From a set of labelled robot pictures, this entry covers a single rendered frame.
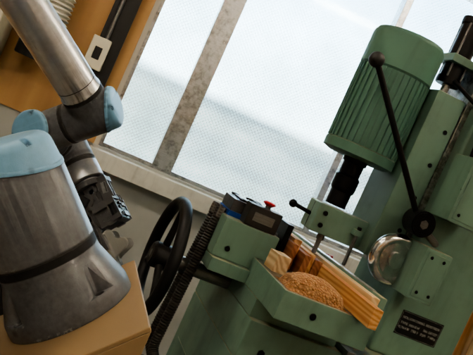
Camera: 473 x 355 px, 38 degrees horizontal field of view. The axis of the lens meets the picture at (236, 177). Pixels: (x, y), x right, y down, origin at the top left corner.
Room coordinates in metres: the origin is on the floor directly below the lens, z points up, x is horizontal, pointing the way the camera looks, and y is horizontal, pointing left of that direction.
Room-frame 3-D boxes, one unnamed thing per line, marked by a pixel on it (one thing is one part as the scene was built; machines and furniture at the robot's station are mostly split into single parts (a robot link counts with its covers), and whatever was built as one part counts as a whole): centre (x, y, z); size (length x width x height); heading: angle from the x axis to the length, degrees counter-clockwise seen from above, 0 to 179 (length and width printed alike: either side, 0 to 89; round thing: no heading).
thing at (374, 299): (1.64, -0.27, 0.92); 0.60 x 0.02 x 0.05; 17
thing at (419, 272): (1.54, -0.46, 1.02); 0.09 x 0.07 x 0.12; 17
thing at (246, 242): (1.57, -0.06, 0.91); 0.15 x 0.14 x 0.09; 17
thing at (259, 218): (1.57, -0.06, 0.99); 0.13 x 0.11 x 0.06; 17
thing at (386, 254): (1.56, -0.40, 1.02); 0.12 x 0.03 x 0.12; 107
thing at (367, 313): (1.60, -0.25, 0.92); 0.67 x 0.02 x 0.04; 17
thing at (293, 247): (1.64, -0.15, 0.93); 0.24 x 0.01 x 0.06; 17
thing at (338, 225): (1.65, -0.26, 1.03); 0.14 x 0.07 x 0.09; 107
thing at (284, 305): (1.60, -0.14, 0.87); 0.61 x 0.30 x 0.06; 17
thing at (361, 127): (1.64, -0.24, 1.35); 0.18 x 0.18 x 0.31
